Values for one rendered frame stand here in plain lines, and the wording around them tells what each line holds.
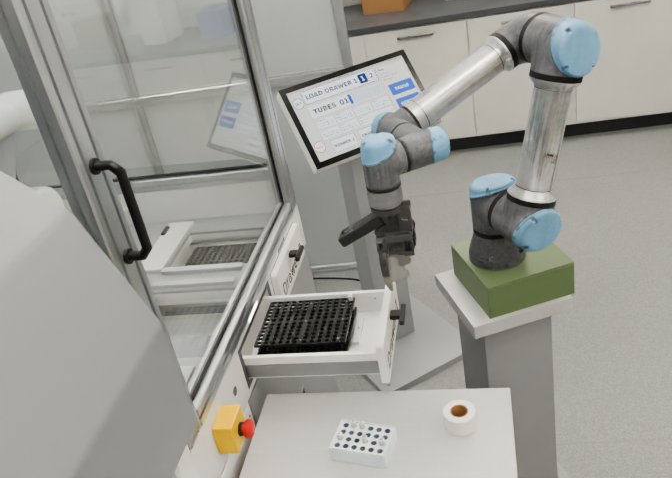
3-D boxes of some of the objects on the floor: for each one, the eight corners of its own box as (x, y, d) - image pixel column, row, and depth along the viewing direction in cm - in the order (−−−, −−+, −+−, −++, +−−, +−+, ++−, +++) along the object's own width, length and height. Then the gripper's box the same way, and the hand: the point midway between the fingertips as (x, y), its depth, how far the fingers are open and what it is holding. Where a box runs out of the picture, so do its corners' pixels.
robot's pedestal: (534, 431, 246) (524, 246, 210) (581, 497, 220) (578, 298, 184) (454, 458, 242) (429, 273, 206) (492, 528, 216) (471, 330, 180)
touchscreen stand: (479, 350, 288) (455, 116, 240) (387, 400, 272) (342, 160, 224) (410, 298, 328) (378, 89, 280) (326, 339, 313) (277, 124, 265)
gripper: (407, 214, 147) (419, 298, 157) (411, 190, 156) (421, 271, 166) (367, 217, 149) (381, 300, 159) (372, 193, 158) (385, 273, 168)
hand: (388, 281), depth 163 cm, fingers open, 3 cm apart
